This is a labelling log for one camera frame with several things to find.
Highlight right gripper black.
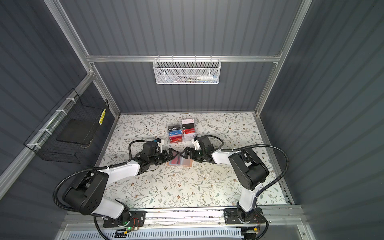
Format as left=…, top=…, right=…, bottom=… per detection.
left=181, top=147, right=207, bottom=162

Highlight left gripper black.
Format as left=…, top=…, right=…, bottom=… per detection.
left=149, top=147, right=179, bottom=167

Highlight pink leather card wallet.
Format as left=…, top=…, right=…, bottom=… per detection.
left=167, top=154, right=193, bottom=168

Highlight clear acrylic card display stand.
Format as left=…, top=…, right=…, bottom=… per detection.
left=167, top=120, right=183, bottom=137

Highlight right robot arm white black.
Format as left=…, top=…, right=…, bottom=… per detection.
left=180, top=135, right=269, bottom=223

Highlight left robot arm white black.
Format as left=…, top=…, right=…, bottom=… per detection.
left=53, top=139, right=179, bottom=227

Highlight white VIP diamond card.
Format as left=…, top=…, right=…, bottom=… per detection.
left=183, top=133, right=196, bottom=142

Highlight blue VIP card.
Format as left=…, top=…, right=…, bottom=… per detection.
left=169, top=130, right=182, bottom=136

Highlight black VIP card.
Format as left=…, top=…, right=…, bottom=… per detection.
left=167, top=125, right=181, bottom=132

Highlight pink VIP card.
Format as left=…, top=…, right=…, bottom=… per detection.
left=182, top=119, right=195, bottom=126

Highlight yellow tag on basket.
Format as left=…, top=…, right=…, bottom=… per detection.
left=98, top=109, right=106, bottom=125

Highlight pens in white basket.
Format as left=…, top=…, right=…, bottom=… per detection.
left=177, top=75, right=219, bottom=84

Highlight white vented panel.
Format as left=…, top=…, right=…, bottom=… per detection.
left=67, top=227, right=244, bottom=240

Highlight black pad in basket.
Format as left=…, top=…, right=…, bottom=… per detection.
left=56, top=119, right=94, bottom=145

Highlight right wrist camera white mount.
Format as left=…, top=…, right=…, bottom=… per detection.
left=192, top=137, right=201, bottom=151

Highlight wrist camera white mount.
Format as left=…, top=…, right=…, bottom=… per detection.
left=154, top=138, right=165, bottom=152
left=192, top=137, right=201, bottom=151

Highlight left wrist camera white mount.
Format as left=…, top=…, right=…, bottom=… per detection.
left=154, top=138, right=165, bottom=152

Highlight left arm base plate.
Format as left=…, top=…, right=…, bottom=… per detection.
left=103, top=211, right=147, bottom=228

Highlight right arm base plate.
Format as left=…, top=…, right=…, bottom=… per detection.
left=223, top=208, right=266, bottom=225

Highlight white wire mesh basket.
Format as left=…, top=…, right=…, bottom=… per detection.
left=153, top=58, right=222, bottom=85

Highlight black wire basket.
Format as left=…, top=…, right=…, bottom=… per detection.
left=24, top=91, right=109, bottom=164

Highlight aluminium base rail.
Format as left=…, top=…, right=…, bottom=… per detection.
left=60, top=205, right=308, bottom=231

